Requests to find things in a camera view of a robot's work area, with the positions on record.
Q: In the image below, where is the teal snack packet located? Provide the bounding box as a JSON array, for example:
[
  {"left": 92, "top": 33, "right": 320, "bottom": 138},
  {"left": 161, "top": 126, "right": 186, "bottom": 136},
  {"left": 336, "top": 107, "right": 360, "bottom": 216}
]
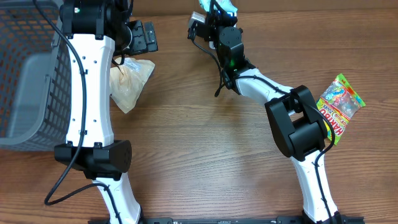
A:
[{"left": 199, "top": 0, "right": 238, "bottom": 13}]

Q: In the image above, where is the beige snack bag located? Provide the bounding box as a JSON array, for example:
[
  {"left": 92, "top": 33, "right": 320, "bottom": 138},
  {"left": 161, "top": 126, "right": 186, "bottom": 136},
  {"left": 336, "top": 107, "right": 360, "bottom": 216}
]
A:
[{"left": 109, "top": 58, "right": 155, "bottom": 114}]

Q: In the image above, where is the green candy bag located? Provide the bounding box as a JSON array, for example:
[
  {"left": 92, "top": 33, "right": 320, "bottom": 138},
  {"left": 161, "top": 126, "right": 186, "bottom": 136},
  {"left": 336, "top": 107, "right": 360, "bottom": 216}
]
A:
[{"left": 317, "top": 73, "right": 366, "bottom": 145}]

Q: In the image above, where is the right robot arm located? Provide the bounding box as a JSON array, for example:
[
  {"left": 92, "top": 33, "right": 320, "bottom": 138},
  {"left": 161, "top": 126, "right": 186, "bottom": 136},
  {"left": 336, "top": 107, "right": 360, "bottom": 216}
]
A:
[{"left": 198, "top": 9, "right": 341, "bottom": 223}]

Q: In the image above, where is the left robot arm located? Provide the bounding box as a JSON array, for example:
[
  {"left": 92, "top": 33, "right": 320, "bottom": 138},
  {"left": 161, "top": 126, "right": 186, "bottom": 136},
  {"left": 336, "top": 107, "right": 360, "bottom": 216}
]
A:
[{"left": 54, "top": 0, "right": 158, "bottom": 223}]

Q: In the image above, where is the grey plastic shopping basket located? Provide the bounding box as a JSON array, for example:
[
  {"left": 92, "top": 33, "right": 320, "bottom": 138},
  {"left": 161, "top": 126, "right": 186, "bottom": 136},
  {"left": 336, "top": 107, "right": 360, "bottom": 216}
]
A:
[{"left": 1, "top": 0, "right": 71, "bottom": 151}]

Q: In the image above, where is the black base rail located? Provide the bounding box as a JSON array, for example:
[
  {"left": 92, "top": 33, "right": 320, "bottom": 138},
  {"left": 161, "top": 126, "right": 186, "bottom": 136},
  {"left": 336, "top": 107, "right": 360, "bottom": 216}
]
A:
[{"left": 88, "top": 216, "right": 365, "bottom": 224}]

